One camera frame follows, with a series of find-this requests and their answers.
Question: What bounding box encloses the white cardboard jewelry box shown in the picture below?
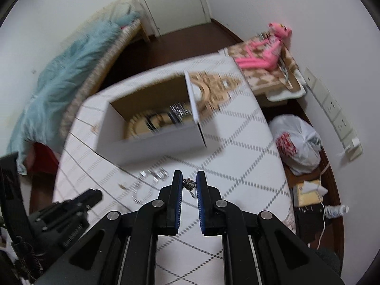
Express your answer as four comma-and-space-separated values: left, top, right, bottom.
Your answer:
95, 72, 206, 167

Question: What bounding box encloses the black smart band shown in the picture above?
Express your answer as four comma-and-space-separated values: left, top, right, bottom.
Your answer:
145, 112, 179, 132

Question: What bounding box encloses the yellow tissue box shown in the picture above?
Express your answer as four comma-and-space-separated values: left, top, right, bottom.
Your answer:
292, 180, 328, 208

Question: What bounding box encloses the white plastic bottle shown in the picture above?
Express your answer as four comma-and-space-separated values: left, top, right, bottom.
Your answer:
325, 204, 349, 219

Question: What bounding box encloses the patterned white tablecloth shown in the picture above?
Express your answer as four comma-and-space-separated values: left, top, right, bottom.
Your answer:
54, 54, 294, 227

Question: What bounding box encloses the white plastic bag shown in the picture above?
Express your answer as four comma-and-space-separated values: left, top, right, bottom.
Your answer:
269, 114, 322, 176

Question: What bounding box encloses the teal blanket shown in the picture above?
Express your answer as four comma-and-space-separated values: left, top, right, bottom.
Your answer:
7, 10, 140, 175

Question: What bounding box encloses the brown checkered cushion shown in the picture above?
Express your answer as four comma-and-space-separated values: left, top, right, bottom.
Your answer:
223, 33, 306, 103

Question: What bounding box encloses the pink panther plush toy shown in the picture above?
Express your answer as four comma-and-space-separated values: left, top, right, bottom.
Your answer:
234, 23, 292, 71

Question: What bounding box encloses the patterned bed mattress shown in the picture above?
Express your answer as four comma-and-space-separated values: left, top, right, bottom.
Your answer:
59, 19, 142, 139

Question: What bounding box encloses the white door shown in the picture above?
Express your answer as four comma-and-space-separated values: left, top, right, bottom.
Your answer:
142, 0, 211, 36

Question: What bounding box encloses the thin silver bracelet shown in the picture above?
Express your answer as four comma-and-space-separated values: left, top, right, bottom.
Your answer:
130, 167, 170, 205

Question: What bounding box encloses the wooden bead bracelet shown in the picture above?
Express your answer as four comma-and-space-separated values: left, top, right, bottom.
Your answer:
123, 111, 176, 140

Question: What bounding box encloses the white charger with cable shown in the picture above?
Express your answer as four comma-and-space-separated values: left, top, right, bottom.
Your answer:
317, 134, 363, 249

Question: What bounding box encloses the silver chain in box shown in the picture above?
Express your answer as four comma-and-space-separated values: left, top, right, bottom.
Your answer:
167, 102, 194, 122

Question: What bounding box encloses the white wall power strip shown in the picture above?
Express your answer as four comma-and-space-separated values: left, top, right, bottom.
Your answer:
303, 68, 363, 162

